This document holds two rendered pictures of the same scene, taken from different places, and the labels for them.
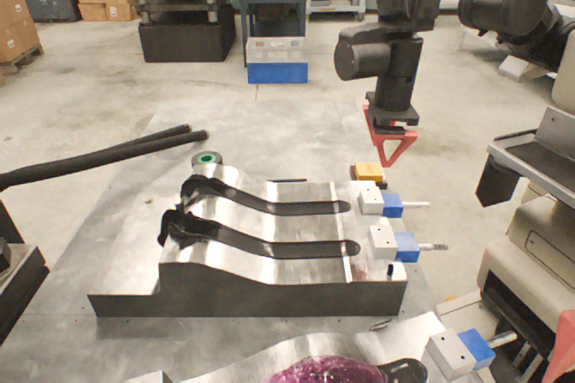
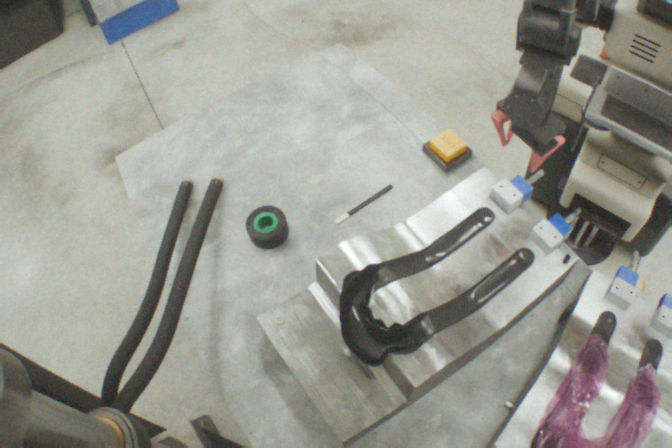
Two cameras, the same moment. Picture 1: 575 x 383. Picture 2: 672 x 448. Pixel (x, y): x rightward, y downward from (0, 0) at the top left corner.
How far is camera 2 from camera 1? 0.47 m
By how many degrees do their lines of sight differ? 26
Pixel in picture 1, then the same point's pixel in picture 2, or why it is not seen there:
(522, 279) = (604, 194)
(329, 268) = (525, 286)
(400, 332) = (587, 298)
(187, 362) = (455, 424)
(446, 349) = (622, 293)
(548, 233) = (615, 154)
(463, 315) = not seen: hidden behind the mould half
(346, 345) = (572, 336)
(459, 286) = not seen: hidden behind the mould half
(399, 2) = (556, 43)
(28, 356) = not seen: outside the picture
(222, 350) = (473, 398)
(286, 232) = (463, 275)
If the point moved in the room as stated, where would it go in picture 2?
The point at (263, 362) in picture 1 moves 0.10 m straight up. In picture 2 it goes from (542, 389) to (564, 371)
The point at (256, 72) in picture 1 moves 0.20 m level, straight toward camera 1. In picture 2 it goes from (114, 27) to (120, 36)
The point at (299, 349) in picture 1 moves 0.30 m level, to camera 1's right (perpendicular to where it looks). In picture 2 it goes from (558, 363) to (658, 258)
